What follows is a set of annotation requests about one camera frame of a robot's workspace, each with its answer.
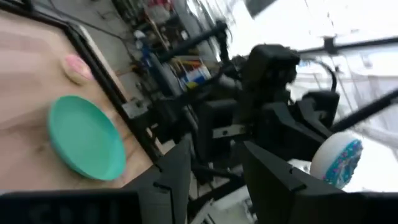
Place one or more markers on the black overhead rig frame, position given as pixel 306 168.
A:
pixel 367 109

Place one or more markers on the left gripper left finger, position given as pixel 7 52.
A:
pixel 168 193

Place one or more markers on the pink iced donut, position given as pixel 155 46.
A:
pixel 77 67

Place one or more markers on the teal plate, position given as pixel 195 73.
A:
pixel 84 137

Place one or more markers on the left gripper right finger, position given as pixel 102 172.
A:
pixel 270 186

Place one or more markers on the colourful cardboard box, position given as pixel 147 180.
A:
pixel 196 74

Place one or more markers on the metal rail bracket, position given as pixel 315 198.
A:
pixel 135 109

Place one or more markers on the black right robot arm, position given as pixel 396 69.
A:
pixel 267 62

